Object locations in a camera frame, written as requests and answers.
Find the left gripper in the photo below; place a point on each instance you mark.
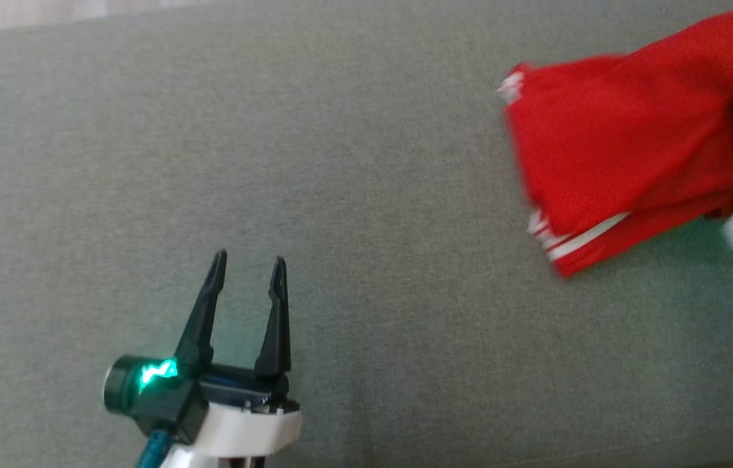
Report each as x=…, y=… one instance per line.
x=249, y=422

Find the red jersey with white trim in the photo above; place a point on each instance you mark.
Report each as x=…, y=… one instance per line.
x=626, y=143

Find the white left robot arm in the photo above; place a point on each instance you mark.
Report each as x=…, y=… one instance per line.
x=210, y=461

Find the large grey sofa chaise cushion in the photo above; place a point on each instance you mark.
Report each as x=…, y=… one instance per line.
x=340, y=227

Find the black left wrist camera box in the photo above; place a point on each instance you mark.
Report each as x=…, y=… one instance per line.
x=151, y=390

